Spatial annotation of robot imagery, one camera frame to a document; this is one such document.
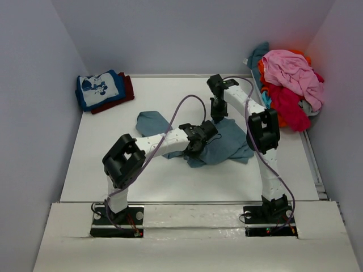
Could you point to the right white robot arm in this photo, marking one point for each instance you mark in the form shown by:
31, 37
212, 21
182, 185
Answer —
263, 135

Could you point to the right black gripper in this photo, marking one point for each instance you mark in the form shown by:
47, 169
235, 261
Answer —
218, 115

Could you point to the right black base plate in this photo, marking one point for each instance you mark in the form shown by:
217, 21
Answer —
257, 225

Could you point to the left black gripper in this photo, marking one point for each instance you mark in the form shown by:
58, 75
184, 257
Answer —
190, 155

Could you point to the teal t shirt in pile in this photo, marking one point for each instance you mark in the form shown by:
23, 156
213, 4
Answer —
254, 58

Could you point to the folded dark red t shirt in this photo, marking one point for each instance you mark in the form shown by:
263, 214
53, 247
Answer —
117, 100

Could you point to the grey-blue t shirt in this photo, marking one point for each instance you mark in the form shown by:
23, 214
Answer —
230, 143

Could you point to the grey white t shirt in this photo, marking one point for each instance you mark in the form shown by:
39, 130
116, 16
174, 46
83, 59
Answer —
307, 108

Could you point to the pink t shirt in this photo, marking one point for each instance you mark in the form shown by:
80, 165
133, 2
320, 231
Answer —
292, 71

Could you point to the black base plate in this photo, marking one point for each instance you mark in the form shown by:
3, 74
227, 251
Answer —
126, 224
257, 225

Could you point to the magenta t shirt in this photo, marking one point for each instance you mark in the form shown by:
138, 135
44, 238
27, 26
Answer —
286, 104

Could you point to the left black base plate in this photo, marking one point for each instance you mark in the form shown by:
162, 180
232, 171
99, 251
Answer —
126, 224

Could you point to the folded blue mickey t shirt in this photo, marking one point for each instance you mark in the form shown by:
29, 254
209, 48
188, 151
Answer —
91, 91

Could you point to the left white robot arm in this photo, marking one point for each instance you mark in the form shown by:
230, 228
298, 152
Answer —
129, 156

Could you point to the light blue t shirt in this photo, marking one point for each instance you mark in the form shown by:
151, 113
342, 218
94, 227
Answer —
266, 99

